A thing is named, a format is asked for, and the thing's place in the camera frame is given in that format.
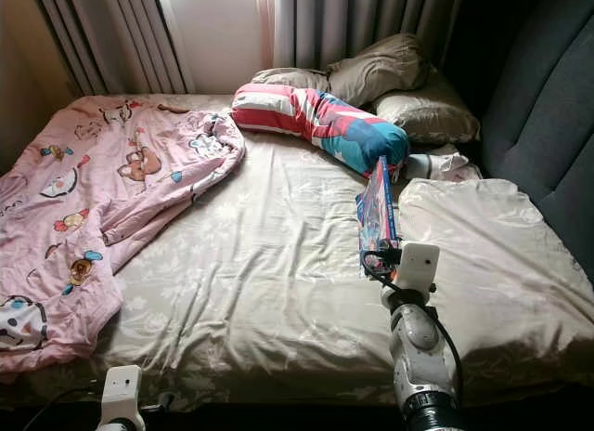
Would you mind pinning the pink blue striped bolster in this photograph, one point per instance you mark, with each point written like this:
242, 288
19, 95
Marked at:
334, 124

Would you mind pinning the bed with beige floral sheet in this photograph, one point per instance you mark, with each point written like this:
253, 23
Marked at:
288, 282

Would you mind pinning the dark grey padded headboard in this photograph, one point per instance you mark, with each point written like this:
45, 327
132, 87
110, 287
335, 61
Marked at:
543, 106

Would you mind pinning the colourful cartoon book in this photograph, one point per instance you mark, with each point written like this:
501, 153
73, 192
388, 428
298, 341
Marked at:
378, 217

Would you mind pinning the pink cartoon print blanket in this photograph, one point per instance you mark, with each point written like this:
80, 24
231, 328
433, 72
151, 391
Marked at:
93, 189

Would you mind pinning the grey pleated curtain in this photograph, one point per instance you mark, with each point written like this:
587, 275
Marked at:
111, 41
362, 22

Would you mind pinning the flat beige pillow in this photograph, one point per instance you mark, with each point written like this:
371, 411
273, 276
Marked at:
290, 78

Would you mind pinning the beige floral duvet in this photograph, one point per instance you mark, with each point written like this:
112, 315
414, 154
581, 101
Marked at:
510, 264

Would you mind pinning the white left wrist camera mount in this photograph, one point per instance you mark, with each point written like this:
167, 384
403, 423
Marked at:
121, 394

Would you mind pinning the white crumpled cloth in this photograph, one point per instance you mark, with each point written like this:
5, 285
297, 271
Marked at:
445, 162

